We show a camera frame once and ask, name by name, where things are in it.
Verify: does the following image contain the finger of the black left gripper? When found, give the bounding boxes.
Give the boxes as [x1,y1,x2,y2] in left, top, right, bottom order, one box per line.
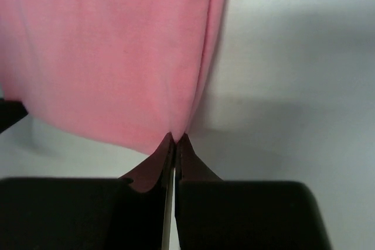
[0,99,28,133]

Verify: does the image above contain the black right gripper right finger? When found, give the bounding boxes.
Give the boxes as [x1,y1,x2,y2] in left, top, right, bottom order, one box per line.
[175,133,221,180]

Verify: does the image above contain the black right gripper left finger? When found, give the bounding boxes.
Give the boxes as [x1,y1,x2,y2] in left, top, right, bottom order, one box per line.
[120,133,175,193]

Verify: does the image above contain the pink t shirt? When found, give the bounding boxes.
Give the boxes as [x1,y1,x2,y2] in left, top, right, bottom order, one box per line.
[1,0,225,153]

